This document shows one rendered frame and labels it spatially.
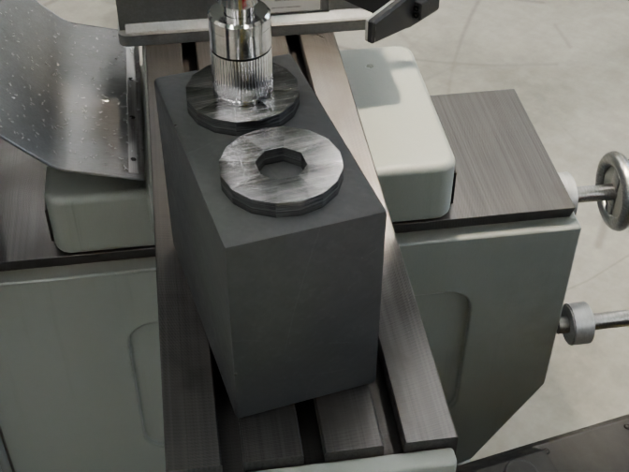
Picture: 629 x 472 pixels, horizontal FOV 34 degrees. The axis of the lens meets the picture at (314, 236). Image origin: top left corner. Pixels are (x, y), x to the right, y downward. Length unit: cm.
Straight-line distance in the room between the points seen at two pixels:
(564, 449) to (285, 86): 62
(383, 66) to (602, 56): 172
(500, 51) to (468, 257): 174
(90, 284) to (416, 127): 45
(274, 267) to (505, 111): 84
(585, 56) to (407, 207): 184
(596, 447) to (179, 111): 69
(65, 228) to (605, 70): 204
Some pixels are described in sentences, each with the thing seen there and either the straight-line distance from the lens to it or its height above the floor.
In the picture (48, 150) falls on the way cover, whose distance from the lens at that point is 119.
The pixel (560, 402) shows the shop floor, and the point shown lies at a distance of 209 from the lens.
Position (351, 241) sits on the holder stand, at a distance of 73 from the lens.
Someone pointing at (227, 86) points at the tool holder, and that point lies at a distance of 80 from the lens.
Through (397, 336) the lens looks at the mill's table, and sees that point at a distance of 90.
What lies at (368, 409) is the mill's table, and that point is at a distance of 84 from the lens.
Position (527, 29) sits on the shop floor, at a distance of 316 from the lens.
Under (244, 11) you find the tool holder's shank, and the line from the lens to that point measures 77.
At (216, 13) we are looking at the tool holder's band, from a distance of 78.
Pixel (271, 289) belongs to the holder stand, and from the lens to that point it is 74.
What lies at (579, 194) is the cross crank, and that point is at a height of 63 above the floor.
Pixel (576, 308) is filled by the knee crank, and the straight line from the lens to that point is 150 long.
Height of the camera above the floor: 159
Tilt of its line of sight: 42 degrees down
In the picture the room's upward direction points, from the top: straight up
